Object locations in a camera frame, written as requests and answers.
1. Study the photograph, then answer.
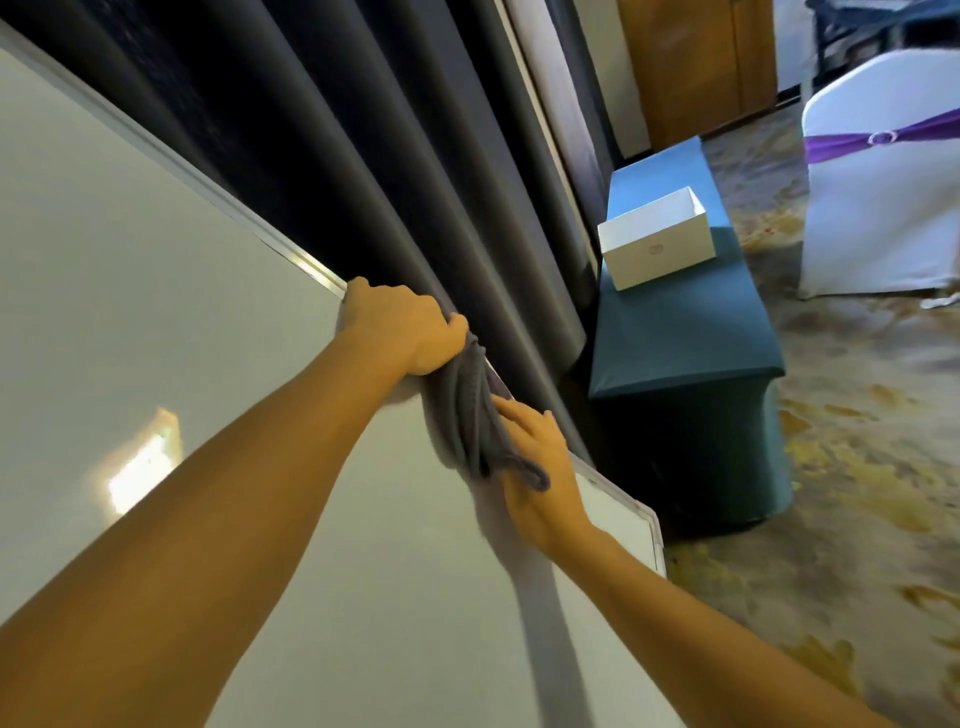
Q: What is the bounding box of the purple chair sash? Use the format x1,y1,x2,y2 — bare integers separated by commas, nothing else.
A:
803,108,960,167

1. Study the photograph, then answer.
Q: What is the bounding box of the white open cardboard box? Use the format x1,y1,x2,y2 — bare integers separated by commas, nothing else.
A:
597,186,718,293

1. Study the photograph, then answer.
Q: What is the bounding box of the brown wooden door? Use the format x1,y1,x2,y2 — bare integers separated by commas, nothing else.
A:
616,0,780,152

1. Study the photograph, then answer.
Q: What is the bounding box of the white whiteboard with metal frame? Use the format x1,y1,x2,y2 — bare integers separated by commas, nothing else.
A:
0,18,688,728

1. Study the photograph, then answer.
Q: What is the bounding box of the person's right forearm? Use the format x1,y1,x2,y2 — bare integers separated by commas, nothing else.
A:
551,525,895,728

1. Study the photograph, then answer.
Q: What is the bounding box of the dark grey curtain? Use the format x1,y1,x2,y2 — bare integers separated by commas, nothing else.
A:
0,0,625,468

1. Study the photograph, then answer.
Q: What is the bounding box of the dark blue chair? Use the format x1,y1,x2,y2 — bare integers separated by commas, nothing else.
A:
805,0,960,78

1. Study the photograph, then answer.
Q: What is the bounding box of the person's left forearm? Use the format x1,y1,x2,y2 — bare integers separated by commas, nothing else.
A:
0,327,411,728

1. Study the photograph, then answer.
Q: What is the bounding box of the grey cloth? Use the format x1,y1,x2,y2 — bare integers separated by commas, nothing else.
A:
420,330,553,496

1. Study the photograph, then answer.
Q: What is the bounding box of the table with teal cover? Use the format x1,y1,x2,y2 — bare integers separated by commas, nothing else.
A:
588,135,796,538

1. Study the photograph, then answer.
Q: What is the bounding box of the chair with white cover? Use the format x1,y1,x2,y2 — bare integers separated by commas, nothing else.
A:
796,48,960,302

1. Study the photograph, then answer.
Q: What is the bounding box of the person's right hand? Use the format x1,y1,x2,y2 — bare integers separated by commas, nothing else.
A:
490,394,595,561

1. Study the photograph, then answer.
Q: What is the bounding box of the person's left hand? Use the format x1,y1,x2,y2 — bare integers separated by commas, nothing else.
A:
339,276,471,378

